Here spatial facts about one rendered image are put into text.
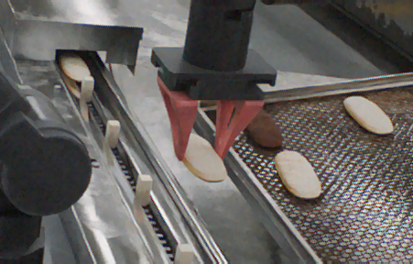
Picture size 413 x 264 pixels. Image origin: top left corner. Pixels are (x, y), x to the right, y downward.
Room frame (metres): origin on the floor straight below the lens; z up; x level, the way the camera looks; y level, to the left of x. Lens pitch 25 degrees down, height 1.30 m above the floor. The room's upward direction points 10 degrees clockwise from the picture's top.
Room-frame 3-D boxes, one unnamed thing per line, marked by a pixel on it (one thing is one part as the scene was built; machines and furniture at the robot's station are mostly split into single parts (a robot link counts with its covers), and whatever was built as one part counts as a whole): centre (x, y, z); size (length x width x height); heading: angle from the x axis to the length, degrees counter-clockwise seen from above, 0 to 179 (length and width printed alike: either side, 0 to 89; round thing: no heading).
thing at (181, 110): (0.81, -0.05, 0.98); 0.07 x 0.07 x 0.09; 19
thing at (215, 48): (0.81, -0.05, 1.06); 0.10 x 0.07 x 0.07; 109
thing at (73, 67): (1.24, 0.11, 0.86); 0.10 x 0.04 x 0.01; 19
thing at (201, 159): (0.81, -0.06, 0.94); 0.10 x 0.04 x 0.01; 19
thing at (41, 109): (0.75, 0.09, 0.94); 0.09 x 0.05 x 0.10; 115
